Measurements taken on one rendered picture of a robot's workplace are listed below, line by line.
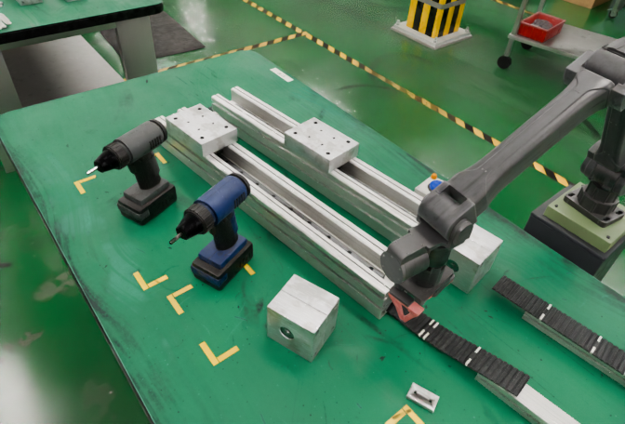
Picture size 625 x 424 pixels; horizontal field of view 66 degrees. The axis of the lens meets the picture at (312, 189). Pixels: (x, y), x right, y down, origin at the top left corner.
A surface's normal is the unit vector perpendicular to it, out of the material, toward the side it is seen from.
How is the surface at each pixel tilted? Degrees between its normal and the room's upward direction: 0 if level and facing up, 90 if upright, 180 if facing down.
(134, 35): 90
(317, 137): 0
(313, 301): 0
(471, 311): 0
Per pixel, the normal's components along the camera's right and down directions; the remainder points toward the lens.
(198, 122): 0.06, -0.76
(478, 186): -0.32, -0.54
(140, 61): 0.62, 0.54
